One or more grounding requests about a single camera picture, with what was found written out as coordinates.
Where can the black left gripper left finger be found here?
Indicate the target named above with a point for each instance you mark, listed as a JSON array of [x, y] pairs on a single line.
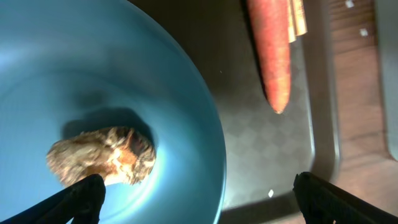
[[79, 203]]

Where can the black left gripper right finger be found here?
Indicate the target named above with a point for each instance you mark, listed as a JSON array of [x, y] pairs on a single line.
[[322, 202]]

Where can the brown mushroom piece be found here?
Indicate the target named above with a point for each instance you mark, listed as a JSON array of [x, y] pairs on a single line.
[[119, 154]]

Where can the dark blue plate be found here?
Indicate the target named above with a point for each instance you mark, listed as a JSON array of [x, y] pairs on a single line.
[[74, 66]]

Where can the orange carrot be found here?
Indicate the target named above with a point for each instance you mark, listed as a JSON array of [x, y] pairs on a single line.
[[270, 27]]

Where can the grey dishwasher rack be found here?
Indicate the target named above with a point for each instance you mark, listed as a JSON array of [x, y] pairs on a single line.
[[386, 17]]

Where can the brown serving tray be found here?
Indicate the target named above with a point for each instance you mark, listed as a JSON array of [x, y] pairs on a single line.
[[264, 150]]

